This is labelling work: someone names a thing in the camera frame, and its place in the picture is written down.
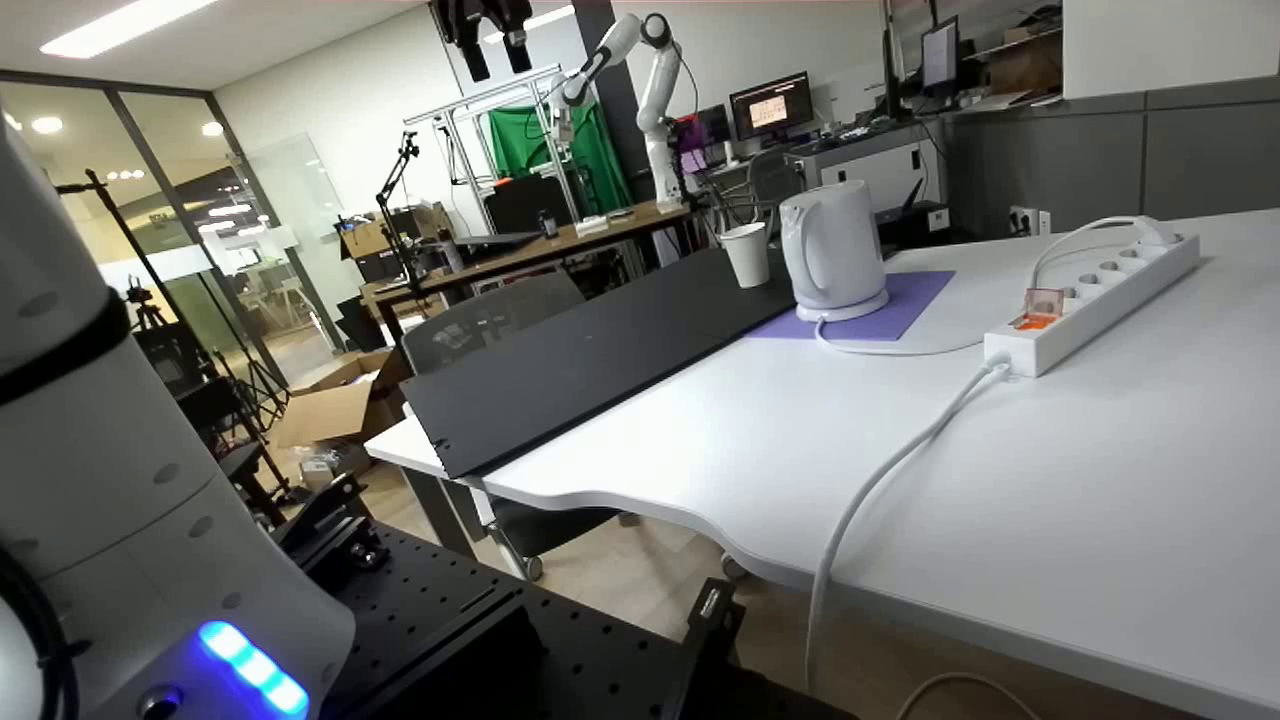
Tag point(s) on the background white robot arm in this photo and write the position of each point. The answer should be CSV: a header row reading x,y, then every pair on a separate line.
x,y
652,33

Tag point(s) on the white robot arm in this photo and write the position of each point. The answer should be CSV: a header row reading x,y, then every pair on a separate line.
x,y
140,576

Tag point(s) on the white power strip adapter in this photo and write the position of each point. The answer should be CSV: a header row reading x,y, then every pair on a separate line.
x,y
1093,293

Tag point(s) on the white paper cup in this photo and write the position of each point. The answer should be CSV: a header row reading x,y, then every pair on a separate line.
x,y
748,254

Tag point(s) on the black divider panel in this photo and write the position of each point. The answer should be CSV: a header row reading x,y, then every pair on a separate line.
x,y
556,374

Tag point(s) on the white electric kettle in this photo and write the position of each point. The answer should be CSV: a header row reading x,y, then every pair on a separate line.
x,y
832,254

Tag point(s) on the green cloth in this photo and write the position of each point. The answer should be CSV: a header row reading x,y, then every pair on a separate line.
x,y
592,167

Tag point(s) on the wooden desk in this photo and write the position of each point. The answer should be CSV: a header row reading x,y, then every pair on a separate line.
x,y
543,248

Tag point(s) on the computer monitor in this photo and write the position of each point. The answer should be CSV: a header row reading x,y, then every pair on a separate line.
x,y
773,107

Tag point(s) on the cardboard box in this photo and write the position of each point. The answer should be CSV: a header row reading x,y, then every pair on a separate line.
x,y
345,405

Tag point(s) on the white drawer cabinet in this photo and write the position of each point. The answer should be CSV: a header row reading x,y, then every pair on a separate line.
x,y
896,179

